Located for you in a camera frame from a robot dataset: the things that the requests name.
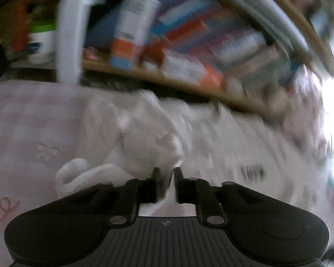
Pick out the wooden bookshelf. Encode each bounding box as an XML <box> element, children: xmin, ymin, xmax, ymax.
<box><xmin>81</xmin><ymin>0</ymin><xmax>334</xmax><ymax>120</ymax></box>

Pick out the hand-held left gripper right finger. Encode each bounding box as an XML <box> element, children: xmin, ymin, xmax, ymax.
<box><xmin>173</xmin><ymin>167</ymin><xmax>263</xmax><ymax>227</ymax></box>

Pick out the white book orange band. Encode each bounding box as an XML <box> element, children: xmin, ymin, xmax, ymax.
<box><xmin>110</xmin><ymin>0</ymin><xmax>162</xmax><ymax>70</ymax></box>

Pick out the pink white plush toy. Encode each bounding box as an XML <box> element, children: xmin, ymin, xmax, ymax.
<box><xmin>281</xmin><ymin>64</ymin><xmax>332</xmax><ymax>173</ymax></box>

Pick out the orange toy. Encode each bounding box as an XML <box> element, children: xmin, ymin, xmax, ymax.
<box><xmin>13</xmin><ymin>0</ymin><xmax>32</xmax><ymax>51</ymax></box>

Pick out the white bed ladder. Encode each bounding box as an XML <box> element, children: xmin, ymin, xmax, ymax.
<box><xmin>56</xmin><ymin>0</ymin><xmax>106</xmax><ymax>85</ymax></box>

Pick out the row of books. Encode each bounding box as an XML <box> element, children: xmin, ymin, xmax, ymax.
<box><xmin>86</xmin><ymin>0</ymin><xmax>304</xmax><ymax>89</ymax></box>

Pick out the white tub green lid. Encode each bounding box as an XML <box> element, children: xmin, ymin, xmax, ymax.
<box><xmin>28</xmin><ymin>22</ymin><xmax>57</xmax><ymax>64</ymax></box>

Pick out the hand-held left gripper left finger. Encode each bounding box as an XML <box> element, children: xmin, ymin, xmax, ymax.
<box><xmin>69</xmin><ymin>168</ymin><xmax>160</xmax><ymax>228</ymax></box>

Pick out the white t-shirt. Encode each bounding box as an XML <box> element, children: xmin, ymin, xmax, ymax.
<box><xmin>55</xmin><ymin>89</ymin><xmax>301</xmax><ymax>217</ymax></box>

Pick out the grey metal rail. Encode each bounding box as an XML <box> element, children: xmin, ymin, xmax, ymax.
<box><xmin>200</xmin><ymin>0</ymin><xmax>309</xmax><ymax>53</ymax></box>

